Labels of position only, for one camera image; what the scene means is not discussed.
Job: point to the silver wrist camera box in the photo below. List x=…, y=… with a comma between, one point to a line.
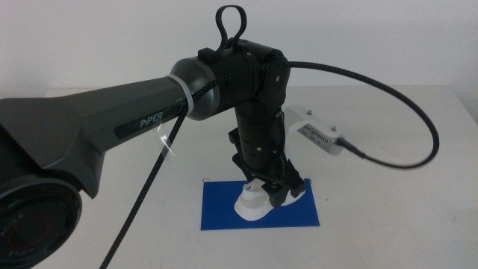
x=323, y=140

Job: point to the white zip tie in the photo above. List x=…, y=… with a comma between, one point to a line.
x=186, y=93

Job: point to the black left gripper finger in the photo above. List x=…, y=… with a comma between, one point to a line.
x=277, y=195
x=298, y=185

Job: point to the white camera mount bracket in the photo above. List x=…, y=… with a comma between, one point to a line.
x=293, y=119

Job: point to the blue rectangular mat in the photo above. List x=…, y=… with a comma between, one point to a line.
x=220, y=209

